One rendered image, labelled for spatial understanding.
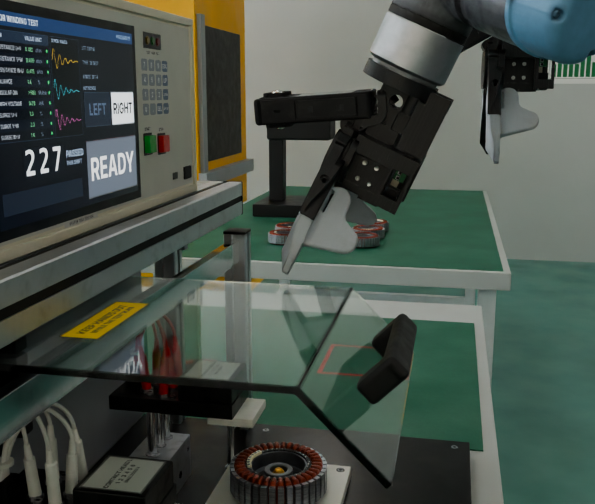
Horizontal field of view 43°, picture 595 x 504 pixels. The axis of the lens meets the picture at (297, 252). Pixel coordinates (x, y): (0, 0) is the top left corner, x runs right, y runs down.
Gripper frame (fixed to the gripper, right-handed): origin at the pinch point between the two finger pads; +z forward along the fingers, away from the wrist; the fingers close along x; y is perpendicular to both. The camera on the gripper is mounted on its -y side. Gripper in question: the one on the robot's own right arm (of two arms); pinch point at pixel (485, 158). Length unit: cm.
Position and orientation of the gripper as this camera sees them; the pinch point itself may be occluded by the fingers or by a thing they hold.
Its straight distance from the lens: 99.9
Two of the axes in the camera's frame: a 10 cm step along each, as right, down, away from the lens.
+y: 9.8, 0.4, -1.7
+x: 1.8, -2.0, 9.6
